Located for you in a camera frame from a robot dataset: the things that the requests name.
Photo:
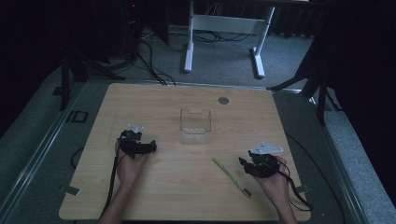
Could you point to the person's right hand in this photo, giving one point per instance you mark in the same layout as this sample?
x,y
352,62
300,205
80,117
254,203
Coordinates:
x,y
277,186

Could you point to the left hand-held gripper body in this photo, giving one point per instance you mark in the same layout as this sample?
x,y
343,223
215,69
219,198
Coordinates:
x,y
132,143

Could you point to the white desk frame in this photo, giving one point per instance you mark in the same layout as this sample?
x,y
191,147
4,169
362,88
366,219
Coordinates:
x,y
229,24

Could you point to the clear plastic container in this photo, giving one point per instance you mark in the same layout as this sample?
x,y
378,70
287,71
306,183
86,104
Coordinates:
x,y
195,130

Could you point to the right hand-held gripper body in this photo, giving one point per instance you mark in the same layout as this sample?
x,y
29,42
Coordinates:
x,y
264,165

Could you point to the person's left hand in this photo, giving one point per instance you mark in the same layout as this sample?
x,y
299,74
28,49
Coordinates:
x,y
129,170

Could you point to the metal floor rail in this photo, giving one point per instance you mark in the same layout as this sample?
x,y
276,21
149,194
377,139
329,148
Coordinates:
x,y
40,146
339,161

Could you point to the black metal stand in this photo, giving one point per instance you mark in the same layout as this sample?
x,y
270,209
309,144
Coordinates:
x,y
320,93
65,84

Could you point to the green toothbrush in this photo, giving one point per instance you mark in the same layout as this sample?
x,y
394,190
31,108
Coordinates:
x,y
231,176

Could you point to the black rectangular floor bracket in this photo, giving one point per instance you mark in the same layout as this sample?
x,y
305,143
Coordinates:
x,y
77,116

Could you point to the grey tape piece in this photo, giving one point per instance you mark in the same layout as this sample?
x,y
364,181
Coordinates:
x,y
302,188
71,190

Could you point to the black computer tower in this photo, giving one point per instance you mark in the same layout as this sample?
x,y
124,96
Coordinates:
x,y
132,31

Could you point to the grey round table grommet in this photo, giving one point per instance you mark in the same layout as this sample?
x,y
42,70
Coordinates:
x,y
223,100

